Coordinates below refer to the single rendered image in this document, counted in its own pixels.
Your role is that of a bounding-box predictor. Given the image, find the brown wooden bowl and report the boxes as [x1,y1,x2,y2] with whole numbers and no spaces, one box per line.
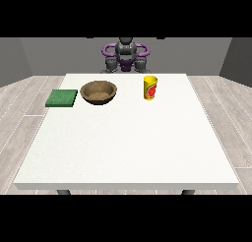
[80,80,118,106]

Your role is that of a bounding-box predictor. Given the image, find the yellow cup with melon print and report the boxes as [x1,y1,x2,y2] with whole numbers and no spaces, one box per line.
[143,75,158,101]

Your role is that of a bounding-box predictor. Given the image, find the green square pad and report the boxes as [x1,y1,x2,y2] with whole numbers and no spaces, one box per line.
[44,89,79,108]

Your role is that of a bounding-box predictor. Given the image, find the grey robot trunk purple rings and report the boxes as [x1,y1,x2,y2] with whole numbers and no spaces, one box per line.
[100,37,153,75]

